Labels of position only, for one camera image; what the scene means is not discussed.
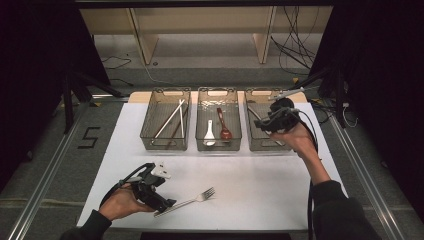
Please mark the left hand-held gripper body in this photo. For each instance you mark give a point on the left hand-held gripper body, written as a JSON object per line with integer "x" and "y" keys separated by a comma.
{"x": 146, "y": 188}

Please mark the light wooden desk frame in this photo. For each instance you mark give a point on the light wooden desk frame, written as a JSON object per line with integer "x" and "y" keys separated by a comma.
{"x": 206, "y": 20}

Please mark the person's right hand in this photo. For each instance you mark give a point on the person's right hand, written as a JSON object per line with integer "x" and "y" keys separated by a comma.
{"x": 295, "y": 138}

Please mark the white table cover sheet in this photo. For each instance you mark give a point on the white table cover sheet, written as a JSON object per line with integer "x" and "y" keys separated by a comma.
{"x": 260, "y": 200}

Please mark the short aluminium rail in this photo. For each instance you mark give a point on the short aluminium rail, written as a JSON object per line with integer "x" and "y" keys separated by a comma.
{"x": 110, "y": 98}

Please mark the white ceramic spoon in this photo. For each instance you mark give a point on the white ceramic spoon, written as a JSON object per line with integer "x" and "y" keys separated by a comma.
{"x": 209, "y": 136}

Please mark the black curtain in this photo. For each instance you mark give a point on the black curtain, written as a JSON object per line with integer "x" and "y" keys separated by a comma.
{"x": 386, "y": 83}
{"x": 33, "y": 83}

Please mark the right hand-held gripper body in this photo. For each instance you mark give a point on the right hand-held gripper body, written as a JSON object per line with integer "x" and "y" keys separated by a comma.
{"x": 283, "y": 118}

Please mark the person's left hand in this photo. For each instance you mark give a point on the person's left hand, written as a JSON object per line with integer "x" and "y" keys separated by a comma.
{"x": 121, "y": 204}

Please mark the black metal stand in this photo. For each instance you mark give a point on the black metal stand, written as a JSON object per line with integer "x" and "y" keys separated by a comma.
{"x": 339, "y": 100}
{"x": 68, "y": 106}

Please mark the steel fork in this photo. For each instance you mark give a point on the steel fork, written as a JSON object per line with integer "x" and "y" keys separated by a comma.
{"x": 200, "y": 198}

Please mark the silver metal chopsticks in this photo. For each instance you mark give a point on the silver metal chopsticks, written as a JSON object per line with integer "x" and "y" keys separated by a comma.
{"x": 181, "y": 120}
{"x": 168, "y": 119}

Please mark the transparent grey plastic bin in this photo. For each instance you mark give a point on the transparent grey plastic bin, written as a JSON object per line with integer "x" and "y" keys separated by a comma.
{"x": 218, "y": 100}
{"x": 156, "y": 113}
{"x": 263, "y": 143}

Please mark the aluminium floor rail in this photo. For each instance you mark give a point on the aluminium floor rail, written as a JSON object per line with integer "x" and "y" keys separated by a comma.
{"x": 366, "y": 180}
{"x": 43, "y": 186}

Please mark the brown wooden chopstick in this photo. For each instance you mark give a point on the brown wooden chopstick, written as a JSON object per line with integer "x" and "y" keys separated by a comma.
{"x": 175, "y": 131}

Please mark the red-brown wooden spoon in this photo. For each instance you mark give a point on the red-brown wooden spoon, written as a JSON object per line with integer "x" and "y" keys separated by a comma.
{"x": 224, "y": 128}

